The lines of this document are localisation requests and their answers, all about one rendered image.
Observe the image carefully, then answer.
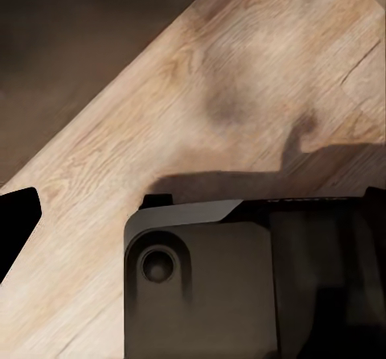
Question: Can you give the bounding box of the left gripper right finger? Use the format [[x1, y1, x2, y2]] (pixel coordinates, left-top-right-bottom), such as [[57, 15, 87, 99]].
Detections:
[[360, 187, 386, 251]]

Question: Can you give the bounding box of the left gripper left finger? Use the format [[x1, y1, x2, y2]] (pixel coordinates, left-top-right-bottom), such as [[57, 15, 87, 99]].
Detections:
[[0, 187, 42, 283]]

